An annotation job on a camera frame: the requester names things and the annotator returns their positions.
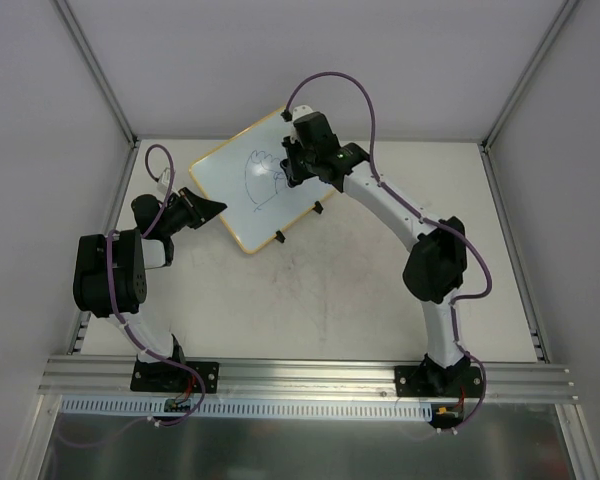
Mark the right aluminium frame post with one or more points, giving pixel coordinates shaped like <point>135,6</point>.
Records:
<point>558,23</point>

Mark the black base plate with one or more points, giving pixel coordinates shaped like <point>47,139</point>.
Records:
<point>161,378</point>
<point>410,381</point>

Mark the aluminium mounting rail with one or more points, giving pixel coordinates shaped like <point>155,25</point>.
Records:
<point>311,380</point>

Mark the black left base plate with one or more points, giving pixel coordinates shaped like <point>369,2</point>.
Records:
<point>161,378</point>

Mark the aluminium frame post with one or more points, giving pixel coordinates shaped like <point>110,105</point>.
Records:
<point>78,37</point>
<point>558,23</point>

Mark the yellow framed whiteboard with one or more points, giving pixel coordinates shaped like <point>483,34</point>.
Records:
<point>244,173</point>

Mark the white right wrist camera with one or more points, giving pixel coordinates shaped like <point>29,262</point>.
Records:
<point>291,115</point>

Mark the left aluminium frame post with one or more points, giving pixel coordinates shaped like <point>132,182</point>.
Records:
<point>78,37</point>

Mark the white slotted cable duct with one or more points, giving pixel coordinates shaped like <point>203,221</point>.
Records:
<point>412,411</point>

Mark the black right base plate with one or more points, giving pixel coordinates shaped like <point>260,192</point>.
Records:
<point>410,381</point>

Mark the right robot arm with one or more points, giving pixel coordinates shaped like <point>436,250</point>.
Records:
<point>437,255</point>

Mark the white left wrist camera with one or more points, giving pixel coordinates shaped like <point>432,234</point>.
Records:
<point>164,180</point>

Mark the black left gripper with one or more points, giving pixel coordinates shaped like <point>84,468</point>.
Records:
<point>190,208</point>

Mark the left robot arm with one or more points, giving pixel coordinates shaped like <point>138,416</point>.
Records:
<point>110,272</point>

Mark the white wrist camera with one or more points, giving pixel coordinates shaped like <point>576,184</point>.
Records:
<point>291,115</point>
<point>164,180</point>

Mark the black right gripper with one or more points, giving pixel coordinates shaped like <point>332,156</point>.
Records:
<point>294,163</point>

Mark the black right easel foot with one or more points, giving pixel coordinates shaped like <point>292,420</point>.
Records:
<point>318,207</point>

